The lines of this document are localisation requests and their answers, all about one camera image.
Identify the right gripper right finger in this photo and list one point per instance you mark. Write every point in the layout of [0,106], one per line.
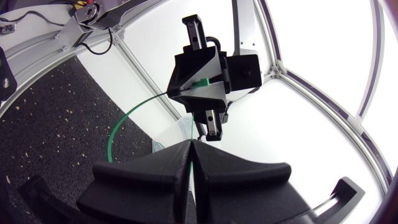
[236,189]

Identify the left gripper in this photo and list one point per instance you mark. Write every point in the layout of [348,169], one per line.
[195,31]

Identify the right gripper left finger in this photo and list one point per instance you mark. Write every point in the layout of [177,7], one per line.
[146,186]

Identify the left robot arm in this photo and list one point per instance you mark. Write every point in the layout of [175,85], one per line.
[244,25]

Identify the black speckled mat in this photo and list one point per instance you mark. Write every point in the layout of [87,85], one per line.
[62,124]

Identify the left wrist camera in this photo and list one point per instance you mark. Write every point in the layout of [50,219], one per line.
[245,73]

